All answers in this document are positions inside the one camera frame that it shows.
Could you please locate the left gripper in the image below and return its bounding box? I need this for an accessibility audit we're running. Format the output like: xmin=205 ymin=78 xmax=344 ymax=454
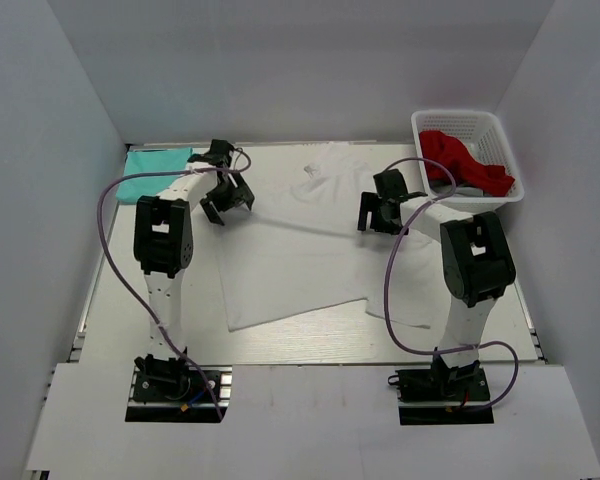
xmin=200 ymin=170 xmax=254 ymax=224

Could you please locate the white t-shirt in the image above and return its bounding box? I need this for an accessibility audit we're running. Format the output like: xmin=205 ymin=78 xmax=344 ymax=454
xmin=214 ymin=143 xmax=415 ymax=331

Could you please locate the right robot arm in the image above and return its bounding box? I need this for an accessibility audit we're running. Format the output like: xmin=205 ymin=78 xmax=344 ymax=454
xmin=357 ymin=169 xmax=516 ymax=399

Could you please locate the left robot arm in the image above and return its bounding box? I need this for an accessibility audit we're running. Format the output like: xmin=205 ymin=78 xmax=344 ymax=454
xmin=133 ymin=139 xmax=255 ymax=363

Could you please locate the grey t-shirt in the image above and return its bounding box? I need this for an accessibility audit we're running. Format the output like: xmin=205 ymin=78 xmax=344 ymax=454
xmin=430 ymin=181 xmax=484 ymax=198

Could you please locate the folded teal t-shirt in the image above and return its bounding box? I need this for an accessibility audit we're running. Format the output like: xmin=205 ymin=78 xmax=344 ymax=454
xmin=115 ymin=148 xmax=196 ymax=205

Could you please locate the red t-shirt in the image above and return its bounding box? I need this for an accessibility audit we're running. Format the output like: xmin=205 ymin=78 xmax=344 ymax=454
xmin=419 ymin=130 xmax=515 ymax=197

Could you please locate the white plastic basket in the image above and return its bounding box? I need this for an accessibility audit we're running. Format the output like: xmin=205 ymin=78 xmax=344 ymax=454
xmin=411 ymin=109 xmax=525 ymax=214

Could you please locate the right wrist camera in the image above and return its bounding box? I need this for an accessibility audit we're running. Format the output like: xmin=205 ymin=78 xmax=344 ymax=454
xmin=400 ymin=192 xmax=427 ymax=203

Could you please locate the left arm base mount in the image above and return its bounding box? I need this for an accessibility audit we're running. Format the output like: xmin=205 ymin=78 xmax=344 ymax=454
xmin=125 ymin=355 xmax=232 ymax=424

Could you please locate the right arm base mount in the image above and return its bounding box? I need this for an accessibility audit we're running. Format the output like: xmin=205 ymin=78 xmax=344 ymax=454
xmin=387 ymin=359 xmax=494 ymax=426

